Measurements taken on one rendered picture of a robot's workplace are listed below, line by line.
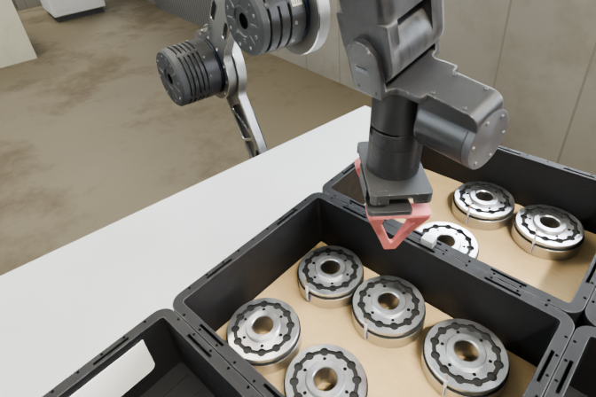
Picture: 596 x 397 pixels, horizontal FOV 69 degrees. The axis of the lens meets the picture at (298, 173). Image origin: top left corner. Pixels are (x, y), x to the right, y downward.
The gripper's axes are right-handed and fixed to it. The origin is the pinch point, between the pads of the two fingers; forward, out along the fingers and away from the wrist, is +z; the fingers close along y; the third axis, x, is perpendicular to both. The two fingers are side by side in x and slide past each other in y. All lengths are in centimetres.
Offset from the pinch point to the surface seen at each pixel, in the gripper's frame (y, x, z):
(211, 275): 1.2, 23.0, 9.4
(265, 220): 37, 18, 33
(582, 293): -6.8, -23.2, 6.5
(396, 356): -7.4, -1.8, 17.6
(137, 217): 42, 50, 34
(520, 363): -9.7, -17.2, 16.7
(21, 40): 380, 266, 104
